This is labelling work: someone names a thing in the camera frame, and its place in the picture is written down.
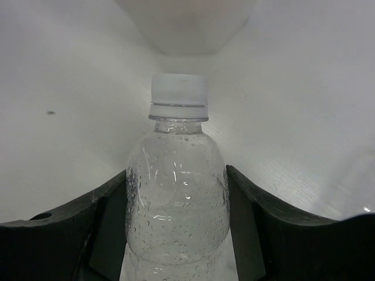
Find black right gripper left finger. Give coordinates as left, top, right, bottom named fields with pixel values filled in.
left=1, top=172, right=127, bottom=280

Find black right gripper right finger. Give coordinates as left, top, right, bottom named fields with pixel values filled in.
left=227, top=166, right=374, bottom=280

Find clear bottle white cap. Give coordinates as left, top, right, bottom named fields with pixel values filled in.
left=124, top=74, right=230, bottom=280

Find white octagonal plastic bin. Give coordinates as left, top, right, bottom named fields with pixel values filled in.
left=117, top=0, right=256, bottom=56

